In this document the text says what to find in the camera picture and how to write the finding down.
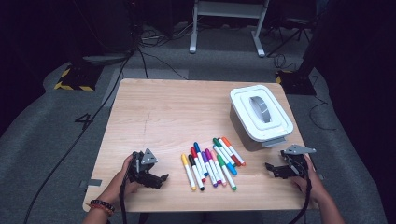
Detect light blue marker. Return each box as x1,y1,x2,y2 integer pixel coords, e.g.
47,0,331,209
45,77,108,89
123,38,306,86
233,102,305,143
212,144,238,176

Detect black stand column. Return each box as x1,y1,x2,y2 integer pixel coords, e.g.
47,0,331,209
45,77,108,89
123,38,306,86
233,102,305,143
300,0,335,78

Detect bundle of floor cables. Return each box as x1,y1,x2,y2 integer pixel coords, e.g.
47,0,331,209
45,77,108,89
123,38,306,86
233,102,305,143
138,21,195,49

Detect white container lid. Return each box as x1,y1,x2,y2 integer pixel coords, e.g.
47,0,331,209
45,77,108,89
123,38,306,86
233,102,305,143
229,84,295,143

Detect thin black looped cable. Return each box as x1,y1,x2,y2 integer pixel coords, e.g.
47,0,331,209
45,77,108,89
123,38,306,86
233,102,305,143
307,74,338,132

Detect coiled black cable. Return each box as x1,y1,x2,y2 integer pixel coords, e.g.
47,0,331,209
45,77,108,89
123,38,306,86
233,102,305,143
273,53,297,72

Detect right hand-held gripper black cable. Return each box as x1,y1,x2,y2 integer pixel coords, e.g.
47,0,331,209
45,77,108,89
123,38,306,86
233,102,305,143
288,167,313,224

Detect grey stand foot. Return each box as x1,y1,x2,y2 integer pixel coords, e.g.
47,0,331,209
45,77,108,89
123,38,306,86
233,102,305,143
82,52,131,66

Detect person's right hand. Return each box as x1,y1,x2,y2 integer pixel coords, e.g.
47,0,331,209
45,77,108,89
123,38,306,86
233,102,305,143
292,154,330,206

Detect pink marker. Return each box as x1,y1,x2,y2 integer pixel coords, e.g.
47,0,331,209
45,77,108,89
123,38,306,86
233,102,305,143
210,150,228,187

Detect clear grey plastic container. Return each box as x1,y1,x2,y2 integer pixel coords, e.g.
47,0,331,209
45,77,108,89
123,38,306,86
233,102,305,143
229,102,288,152

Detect person's left hand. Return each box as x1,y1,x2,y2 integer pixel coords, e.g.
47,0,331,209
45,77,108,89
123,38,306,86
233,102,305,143
104,154,141,204

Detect magenta marker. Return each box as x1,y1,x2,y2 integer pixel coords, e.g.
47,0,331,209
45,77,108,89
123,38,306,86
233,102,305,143
204,147,222,185

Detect white desk frame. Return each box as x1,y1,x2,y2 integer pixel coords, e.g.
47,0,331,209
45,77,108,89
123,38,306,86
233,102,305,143
189,0,271,58

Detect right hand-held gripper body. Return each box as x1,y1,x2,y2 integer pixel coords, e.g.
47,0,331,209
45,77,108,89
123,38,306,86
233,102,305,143
280,144,317,180

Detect thin black floor cable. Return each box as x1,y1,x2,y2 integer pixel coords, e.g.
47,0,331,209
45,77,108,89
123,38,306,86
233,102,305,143
136,46,189,81

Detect dark green marker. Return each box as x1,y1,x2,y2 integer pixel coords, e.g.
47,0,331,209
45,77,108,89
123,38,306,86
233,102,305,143
212,137,236,167

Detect left hand-held gripper black cable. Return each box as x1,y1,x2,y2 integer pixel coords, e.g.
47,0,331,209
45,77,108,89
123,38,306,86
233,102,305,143
119,155,138,224

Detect yellow marker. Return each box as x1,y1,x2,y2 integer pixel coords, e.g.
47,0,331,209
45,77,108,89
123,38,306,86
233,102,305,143
180,153,198,191

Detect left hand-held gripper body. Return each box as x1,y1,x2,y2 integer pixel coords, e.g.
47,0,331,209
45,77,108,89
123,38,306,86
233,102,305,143
128,147,161,187

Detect purple marker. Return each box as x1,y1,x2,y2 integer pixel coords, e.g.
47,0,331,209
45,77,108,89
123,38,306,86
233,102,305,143
201,150,219,189

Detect red bead bracelet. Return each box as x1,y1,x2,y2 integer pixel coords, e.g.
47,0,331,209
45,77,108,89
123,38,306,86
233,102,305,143
86,203,114,217

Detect dark red marker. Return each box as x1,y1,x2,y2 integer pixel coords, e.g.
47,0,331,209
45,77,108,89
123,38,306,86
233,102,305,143
217,137,242,167

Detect orange marker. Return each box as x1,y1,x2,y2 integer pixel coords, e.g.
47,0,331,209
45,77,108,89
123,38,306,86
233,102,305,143
221,136,247,167

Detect black yellow striped base plate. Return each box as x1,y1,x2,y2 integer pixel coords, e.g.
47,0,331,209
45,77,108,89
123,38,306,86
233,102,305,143
53,63,104,92
275,69,318,96

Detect black bead bracelet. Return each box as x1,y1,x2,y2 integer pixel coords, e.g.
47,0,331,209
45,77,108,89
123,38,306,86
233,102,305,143
90,199,116,213

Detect black tripod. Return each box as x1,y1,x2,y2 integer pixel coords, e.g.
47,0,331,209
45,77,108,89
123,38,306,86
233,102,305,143
266,17,312,58

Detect hand-held gripper black cable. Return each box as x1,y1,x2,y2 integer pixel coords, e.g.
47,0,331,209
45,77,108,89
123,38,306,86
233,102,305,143
119,155,138,224
288,167,313,224

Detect thick black floor cable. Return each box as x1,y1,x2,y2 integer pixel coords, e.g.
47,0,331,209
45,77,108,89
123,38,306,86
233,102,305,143
22,46,139,224

